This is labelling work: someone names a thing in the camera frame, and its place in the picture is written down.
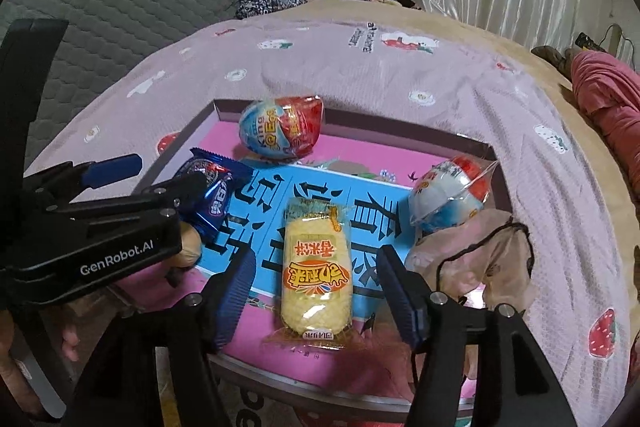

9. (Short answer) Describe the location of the surprise egg toy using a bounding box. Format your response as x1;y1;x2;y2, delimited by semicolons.
239;95;324;160
408;155;499;234

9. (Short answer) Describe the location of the pink strawberry print blanket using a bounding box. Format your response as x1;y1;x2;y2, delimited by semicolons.
27;15;632;426

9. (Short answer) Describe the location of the pink quilt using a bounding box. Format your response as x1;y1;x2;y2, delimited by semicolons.
570;50;640;197

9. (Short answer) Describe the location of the yellow wafer cake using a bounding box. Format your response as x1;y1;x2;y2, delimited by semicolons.
266;197;355;350

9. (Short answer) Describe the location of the surprise egg toy left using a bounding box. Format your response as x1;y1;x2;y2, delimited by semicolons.
239;95;324;160

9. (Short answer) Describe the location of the beige spotted hair scrunchie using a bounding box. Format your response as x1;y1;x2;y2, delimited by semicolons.
405;209;536;312

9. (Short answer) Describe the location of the brown walnut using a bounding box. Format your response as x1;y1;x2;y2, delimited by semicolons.
165;222;202;269

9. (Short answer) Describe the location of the surprise egg toy right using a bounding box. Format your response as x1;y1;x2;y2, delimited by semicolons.
408;155;499;234

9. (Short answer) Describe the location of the dark shallow box tray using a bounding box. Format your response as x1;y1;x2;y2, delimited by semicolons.
120;100;496;425

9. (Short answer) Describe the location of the blue oreo cookie packet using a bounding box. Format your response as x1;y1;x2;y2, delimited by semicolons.
176;147;254;244

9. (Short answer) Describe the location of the person's left hand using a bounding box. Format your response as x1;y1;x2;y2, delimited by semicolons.
1;307;80;423

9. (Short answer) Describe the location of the blue patterned cloth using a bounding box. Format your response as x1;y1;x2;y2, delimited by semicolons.
235;0;306;20

